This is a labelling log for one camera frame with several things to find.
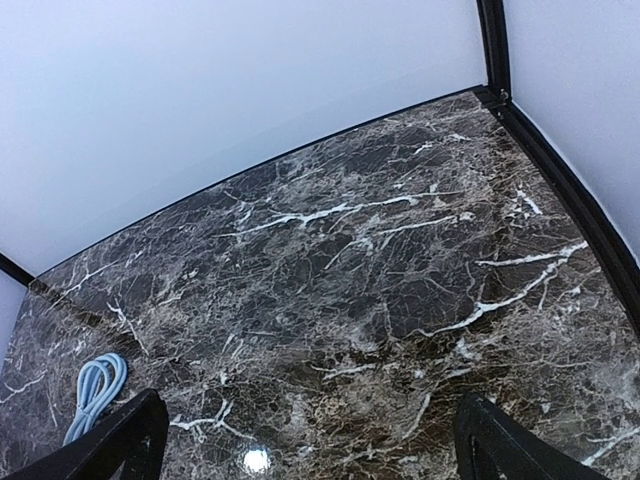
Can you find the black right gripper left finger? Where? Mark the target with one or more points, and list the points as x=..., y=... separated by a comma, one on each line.
x=131, y=441

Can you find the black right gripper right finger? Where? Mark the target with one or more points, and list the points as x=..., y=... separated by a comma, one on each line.
x=491, y=445

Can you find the black left frame post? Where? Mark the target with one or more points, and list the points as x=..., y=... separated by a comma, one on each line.
x=16, y=272

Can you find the black frame post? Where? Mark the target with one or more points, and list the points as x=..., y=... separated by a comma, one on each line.
x=16, y=272
x=608, y=246

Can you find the black right frame post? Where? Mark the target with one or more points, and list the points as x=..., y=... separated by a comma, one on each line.
x=608, y=246

